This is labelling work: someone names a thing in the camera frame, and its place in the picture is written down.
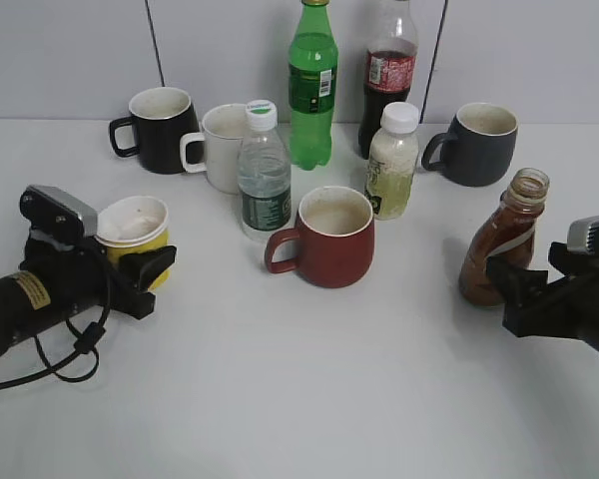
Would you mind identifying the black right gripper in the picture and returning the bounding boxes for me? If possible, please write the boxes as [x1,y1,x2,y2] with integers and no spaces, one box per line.
[486,242,599,352]

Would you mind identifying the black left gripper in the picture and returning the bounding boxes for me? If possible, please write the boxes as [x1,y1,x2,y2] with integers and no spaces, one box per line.
[22,232,177,319]

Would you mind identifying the yellow paper cup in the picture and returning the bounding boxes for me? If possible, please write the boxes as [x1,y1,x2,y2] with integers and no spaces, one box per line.
[96,196,169,270]

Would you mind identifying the brown Nescafe coffee bottle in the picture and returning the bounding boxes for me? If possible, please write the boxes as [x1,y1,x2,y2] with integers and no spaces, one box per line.
[458,168,550,306]

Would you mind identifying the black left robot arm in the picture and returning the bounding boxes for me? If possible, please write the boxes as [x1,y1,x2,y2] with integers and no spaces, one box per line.
[0,239,177,357]

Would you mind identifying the dark grey ceramic mug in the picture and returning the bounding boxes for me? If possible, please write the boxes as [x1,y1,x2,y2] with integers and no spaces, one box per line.
[421,103,518,187]

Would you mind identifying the black ceramic mug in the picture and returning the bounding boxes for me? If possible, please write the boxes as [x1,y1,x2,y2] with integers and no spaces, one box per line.
[108,87,204,175]

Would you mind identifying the clear water bottle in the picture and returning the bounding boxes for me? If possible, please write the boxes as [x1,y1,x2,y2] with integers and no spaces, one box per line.
[238,100,292,243]

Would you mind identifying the white ceramic mug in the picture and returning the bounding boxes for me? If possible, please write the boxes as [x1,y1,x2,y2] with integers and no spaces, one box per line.
[180,103,248,195]

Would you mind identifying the white capped juice bottle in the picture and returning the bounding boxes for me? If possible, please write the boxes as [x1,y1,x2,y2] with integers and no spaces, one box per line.
[364,102,419,221]

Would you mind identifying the red ceramic mug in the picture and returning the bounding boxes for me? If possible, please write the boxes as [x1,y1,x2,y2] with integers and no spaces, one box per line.
[264,186,374,288]

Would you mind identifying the cola bottle red label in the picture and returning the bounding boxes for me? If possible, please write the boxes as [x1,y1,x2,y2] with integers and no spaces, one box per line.
[358,1,418,160]

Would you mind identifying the green soda bottle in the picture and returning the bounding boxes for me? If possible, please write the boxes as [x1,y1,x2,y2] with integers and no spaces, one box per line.
[289,1,338,171]

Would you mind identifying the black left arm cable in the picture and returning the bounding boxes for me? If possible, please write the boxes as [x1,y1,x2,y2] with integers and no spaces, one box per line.
[0,263,114,394]

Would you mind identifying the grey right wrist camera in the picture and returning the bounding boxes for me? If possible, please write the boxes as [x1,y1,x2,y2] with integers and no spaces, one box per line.
[566,216,599,256]

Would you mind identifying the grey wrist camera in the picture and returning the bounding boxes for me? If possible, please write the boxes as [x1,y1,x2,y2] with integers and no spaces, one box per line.
[566,216,599,256]
[19,185,98,246]

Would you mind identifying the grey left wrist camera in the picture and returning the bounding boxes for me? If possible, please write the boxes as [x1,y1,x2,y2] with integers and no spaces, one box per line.
[19,185,98,246]

